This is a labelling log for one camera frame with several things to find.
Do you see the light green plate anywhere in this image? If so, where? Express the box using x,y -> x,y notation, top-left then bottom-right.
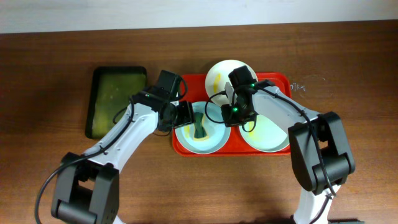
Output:
239,115 -> 289,152

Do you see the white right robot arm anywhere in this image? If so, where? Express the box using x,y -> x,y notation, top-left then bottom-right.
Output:
221,66 -> 355,223

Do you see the red plastic tray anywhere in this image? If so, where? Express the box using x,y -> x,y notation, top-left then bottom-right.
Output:
172,72 -> 292,157

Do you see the black tray with green liquid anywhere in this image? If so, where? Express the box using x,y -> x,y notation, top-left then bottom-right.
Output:
85,66 -> 147,139

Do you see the cream white plate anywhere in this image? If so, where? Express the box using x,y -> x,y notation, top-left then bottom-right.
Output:
205,60 -> 258,98

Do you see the green yellow sponge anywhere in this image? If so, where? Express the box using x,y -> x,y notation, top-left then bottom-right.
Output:
194,112 -> 208,140

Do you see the light blue plate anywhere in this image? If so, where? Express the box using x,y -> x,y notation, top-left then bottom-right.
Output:
175,101 -> 231,154

